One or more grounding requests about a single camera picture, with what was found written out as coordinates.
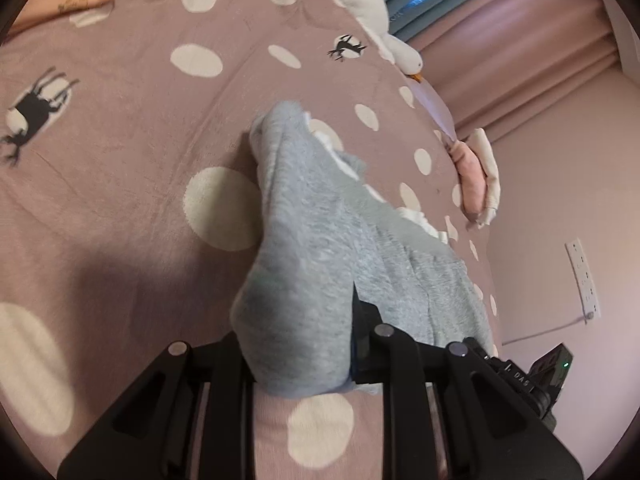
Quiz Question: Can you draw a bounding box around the grey New York sweatshirt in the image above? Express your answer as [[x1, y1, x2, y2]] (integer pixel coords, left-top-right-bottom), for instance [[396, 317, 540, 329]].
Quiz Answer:
[[231, 101, 494, 398]]

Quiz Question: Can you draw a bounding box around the folded pink garment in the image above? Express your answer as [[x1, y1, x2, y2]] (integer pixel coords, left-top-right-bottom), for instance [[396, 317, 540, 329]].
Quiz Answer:
[[449, 141, 487, 221]]

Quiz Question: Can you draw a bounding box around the pink polka dot duvet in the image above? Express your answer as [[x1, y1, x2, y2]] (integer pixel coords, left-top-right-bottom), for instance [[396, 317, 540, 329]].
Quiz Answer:
[[1, 0, 496, 472]]

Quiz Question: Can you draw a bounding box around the pink curtain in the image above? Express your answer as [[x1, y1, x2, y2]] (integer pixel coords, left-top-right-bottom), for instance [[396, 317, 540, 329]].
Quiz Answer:
[[406, 0, 620, 140]]

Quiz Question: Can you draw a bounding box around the white power cable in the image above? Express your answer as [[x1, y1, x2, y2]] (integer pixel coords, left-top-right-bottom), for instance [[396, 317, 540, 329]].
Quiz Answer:
[[501, 311, 597, 347]]

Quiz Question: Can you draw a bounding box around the white wall power strip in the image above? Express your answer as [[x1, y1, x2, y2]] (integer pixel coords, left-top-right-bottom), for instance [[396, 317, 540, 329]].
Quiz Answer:
[[565, 238, 601, 323]]

